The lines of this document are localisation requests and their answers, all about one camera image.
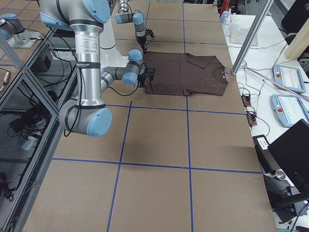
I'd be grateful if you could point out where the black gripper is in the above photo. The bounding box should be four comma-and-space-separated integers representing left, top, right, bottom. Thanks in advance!
137, 35, 148, 54
138, 71, 147, 87

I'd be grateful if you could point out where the brown t-shirt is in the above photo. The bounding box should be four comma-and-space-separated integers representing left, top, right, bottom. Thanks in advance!
143, 52, 228, 96

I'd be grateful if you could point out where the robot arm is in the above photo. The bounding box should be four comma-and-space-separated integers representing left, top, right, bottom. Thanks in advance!
115, 0, 147, 53
40, 0, 149, 137

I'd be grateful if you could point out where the spare grey robot arm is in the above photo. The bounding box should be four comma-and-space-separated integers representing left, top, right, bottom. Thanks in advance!
0, 13, 41, 48

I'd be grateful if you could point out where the red cylinder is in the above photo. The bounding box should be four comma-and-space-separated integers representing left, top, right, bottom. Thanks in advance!
220, 0, 230, 14

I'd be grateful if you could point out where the clear plastic tray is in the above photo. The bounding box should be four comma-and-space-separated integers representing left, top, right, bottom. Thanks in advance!
223, 14, 255, 48

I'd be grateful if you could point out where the metal rod with white hook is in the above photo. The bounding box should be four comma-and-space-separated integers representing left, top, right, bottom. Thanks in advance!
241, 62, 309, 102

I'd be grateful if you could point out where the orange black connector board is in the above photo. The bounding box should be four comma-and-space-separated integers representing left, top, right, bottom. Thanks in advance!
241, 95, 252, 107

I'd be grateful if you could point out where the black power adapter box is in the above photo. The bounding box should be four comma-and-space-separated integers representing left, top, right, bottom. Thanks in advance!
253, 135, 283, 174

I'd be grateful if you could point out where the teach pendant near person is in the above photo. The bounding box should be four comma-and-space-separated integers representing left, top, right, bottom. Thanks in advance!
273, 65, 306, 93

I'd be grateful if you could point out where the black laptop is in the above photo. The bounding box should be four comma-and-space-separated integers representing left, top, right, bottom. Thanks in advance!
268, 119, 309, 192

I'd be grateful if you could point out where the silver metal cup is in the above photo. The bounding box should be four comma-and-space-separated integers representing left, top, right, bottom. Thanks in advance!
274, 170, 286, 181

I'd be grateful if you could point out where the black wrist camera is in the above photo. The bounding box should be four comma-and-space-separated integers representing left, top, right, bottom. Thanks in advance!
145, 28, 155, 39
145, 68, 155, 81

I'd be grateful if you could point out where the black camera cable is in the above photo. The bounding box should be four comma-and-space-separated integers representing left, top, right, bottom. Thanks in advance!
63, 63, 155, 138

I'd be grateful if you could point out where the aluminium table frame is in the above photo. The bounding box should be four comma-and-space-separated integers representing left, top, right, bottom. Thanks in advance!
0, 29, 76, 232

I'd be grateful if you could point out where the aluminium frame post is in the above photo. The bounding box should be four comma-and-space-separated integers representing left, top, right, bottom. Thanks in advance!
231, 0, 274, 75

